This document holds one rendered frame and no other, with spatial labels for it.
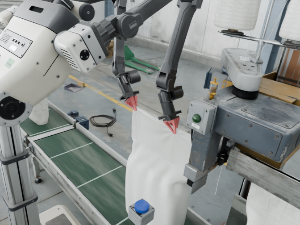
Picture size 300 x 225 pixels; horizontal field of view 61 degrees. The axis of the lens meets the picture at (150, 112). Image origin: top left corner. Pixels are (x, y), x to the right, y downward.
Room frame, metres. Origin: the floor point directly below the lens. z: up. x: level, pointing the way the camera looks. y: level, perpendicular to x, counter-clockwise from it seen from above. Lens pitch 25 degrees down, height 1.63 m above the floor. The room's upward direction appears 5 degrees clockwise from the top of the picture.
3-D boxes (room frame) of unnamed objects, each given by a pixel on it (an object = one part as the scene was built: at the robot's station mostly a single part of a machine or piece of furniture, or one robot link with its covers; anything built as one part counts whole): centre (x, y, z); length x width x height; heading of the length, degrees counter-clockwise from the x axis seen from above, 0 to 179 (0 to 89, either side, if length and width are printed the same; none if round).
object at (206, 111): (0.74, -0.17, 1.29); 0.08 x 0.05 x 0.09; 46
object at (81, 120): (2.34, 0.77, 0.35); 0.30 x 0.15 x 0.15; 46
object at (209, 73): (1.26, -0.31, 1.25); 0.10 x 0.08 x 0.12; 161
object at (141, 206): (0.76, 0.00, 0.84); 0.06 x 0.06 x 0.02
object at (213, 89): (0.79, -0.20, 1.37); 0.03 x 0.02 x 0.03; 46
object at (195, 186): (0.79, -0.20, 0.98); 0.09 x 0.05 x 0.05; 136
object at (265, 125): (0.77, -0.35, 1.21); 0.30 x 0.25 x 0.30; 46
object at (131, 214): (0.76, 0.00, 0.81); 0.08 x 0.08 x 0.06; 46
